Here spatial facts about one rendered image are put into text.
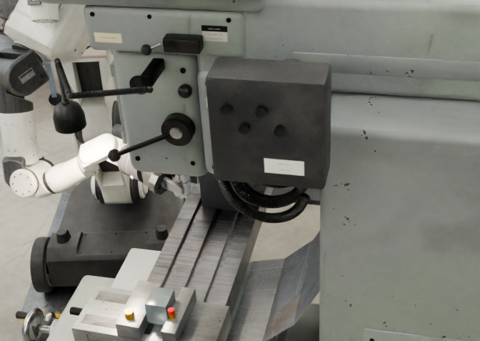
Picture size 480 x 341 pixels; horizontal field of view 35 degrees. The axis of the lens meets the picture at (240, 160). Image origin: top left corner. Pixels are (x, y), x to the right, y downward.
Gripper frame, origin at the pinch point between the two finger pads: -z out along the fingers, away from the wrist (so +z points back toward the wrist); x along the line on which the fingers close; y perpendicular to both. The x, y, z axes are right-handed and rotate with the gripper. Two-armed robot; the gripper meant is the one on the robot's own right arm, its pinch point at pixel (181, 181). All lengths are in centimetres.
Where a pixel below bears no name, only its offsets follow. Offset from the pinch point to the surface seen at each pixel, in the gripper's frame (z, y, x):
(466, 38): -60, -47, 16
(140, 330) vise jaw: -10.6, 20.7, -28.6
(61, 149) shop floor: 202, 126, 107
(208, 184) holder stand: 14.4, 21.9, 24.9
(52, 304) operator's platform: 72, 84, 0
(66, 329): 30, 51, -23
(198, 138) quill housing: -11.6, -19.4, -5.1
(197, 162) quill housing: -11.2, -13.2, -5.6
